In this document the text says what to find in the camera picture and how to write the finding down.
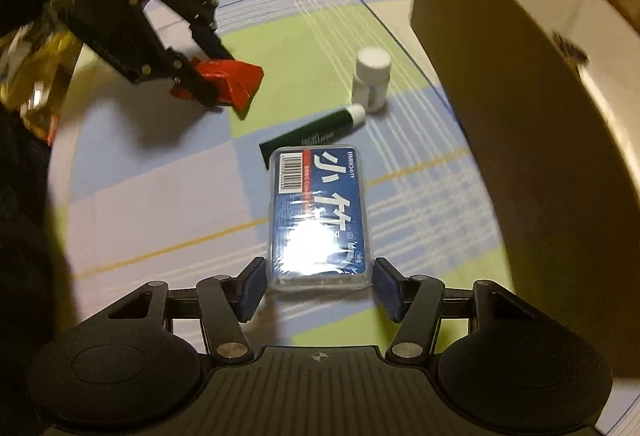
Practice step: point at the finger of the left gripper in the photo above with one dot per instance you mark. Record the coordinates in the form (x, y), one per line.
(177, 67)
(203, 29)

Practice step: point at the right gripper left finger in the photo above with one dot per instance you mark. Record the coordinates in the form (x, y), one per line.
(227, 303)

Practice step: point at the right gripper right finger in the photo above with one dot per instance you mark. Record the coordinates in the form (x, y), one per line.
(414, 304)

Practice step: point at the red snack packet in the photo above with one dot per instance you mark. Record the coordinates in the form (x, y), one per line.
(234, 82)

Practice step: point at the blue toothpick box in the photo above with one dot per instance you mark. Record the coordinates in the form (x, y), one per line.
(318, 235)

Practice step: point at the dark green tube white cap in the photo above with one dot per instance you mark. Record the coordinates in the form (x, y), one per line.
(326, 130)

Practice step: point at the yellow crinkly bag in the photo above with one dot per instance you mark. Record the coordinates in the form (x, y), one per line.
(37, 64)

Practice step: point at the checked tablecloth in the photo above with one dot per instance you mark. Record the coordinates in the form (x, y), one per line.
(145, 186)

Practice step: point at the white pill bottle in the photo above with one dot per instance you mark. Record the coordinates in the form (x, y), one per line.
(371, 78)

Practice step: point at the brown cardboard box white inside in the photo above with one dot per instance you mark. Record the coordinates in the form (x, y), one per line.
(562, 186)

